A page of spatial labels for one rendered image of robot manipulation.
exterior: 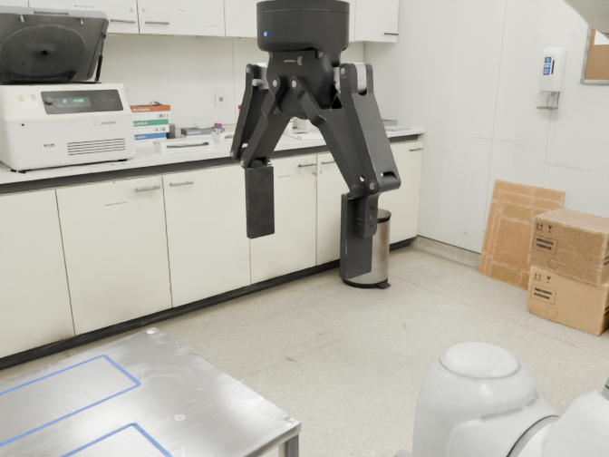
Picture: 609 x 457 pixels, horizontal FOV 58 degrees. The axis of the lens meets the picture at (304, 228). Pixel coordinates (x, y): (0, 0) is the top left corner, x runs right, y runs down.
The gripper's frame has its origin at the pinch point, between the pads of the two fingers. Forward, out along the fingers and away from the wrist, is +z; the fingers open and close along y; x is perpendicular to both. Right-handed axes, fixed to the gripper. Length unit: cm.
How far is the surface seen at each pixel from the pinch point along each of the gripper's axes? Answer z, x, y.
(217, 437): 37.9, -3.7, 24.9
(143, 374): 38, -2, 48
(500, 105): 10, -289, 158
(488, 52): -22, -289, 170
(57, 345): 116, -27, 224
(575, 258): 81, -246, 80
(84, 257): 73, -43, 219
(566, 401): 120, -180, 47
